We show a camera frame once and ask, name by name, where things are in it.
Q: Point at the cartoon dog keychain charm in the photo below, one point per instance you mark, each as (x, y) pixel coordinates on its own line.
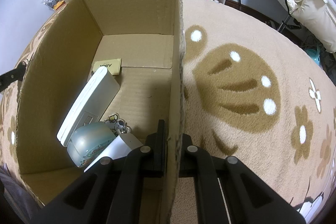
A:
(117, 125)

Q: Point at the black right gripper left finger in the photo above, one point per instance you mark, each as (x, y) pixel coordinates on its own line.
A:
(111, 190)

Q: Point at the brown cardboard box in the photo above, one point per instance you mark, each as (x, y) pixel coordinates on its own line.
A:
(148, 36)

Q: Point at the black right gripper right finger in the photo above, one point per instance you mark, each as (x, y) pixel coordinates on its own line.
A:
(227, 191)

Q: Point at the gold NFC smart card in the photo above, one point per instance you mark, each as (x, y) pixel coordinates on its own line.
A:
(113, 66)

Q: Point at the white power bank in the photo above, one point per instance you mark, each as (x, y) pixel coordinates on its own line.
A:
(90, 104)

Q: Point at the white charger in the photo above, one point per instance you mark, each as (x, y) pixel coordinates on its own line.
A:
(90, 143)

